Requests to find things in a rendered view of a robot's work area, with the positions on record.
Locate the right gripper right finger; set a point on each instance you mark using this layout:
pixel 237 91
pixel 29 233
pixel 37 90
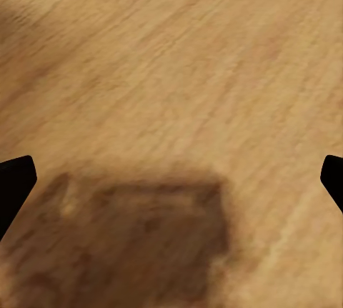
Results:
pixel 332 178

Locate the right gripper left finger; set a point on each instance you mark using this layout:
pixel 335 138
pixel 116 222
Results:
pixel 17 179

